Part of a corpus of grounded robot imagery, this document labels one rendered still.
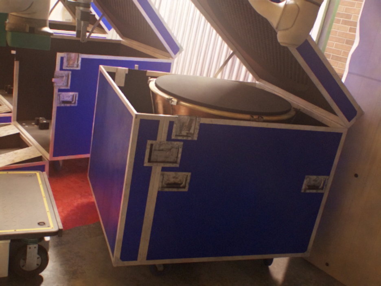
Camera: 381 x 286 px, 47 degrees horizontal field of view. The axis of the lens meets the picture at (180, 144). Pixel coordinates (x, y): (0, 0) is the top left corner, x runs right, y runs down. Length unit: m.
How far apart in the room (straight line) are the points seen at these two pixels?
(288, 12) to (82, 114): 2.08
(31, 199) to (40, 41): 0.94
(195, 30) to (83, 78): 1.92
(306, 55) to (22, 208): 1.60
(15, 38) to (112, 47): 2.49
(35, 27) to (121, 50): 2.49
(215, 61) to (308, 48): 2.48
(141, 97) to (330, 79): 1.29
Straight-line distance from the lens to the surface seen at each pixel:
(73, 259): 2.60
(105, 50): 4.30
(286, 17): 1.63
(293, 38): 1.64
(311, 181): 2.52
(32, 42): 1.92
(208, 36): 4.76
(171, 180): 2.14
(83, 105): 3.34
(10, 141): 3.91
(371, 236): 2.80
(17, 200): 2.49
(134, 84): 2.97
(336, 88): 2.37
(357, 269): 2.90
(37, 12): 1.92
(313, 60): 2.25
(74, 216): 3.00
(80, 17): 2.35
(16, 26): 1.92
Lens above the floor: 1.49
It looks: 19 degrees down
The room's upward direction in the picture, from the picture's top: 10 degrees clockwise
